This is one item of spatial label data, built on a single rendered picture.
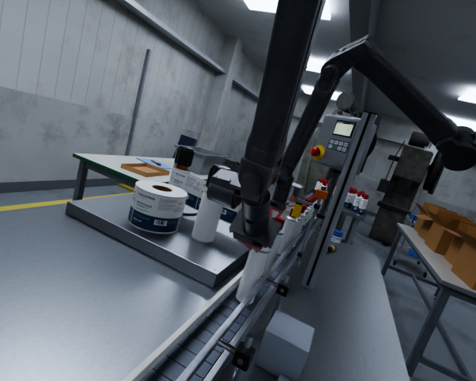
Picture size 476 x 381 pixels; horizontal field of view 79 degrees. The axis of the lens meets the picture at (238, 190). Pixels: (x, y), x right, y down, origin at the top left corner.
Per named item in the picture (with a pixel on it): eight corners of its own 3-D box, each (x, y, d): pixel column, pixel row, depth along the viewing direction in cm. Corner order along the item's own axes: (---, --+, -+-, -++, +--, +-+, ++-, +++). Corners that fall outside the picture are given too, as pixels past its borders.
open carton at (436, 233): (412, 238, 307) (427, 205, 300) (461, 255, 294) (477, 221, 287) (425, 250, 265) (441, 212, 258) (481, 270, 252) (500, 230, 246)
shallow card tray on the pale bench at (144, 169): (146, 166, 259) (146, 162, 259) (168, 175, 254) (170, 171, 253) (120, 168, 227) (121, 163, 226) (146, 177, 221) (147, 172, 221)
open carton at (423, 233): (405, 229, 350) (417, 200, 343) (445, 243, 339) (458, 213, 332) (415, 239, 307) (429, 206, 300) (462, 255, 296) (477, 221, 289)
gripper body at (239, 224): (241, 212, 69) (240, 192, 64) (281, 227, 66) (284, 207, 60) (228, 233, 65) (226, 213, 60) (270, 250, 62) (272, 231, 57)
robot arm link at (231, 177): (259, 178, 49) (277, 157, 55) (201, 159, 53) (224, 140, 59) (251, 230, 56) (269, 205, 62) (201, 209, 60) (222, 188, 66)
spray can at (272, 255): (258, 267, 103) (275, 214, 99) (271, 274, 101) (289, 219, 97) (252, 273, 98) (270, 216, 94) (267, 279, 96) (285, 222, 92)
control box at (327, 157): (324, 165, 121) (340, 119, 118) (359, 175, 108) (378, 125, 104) (307, 160, 116) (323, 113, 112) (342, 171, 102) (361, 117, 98)
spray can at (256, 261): (239, 292, 83) (260, 226, 80) (255, 300, 82) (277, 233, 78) (232, 299, 79) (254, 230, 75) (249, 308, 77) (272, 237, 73)
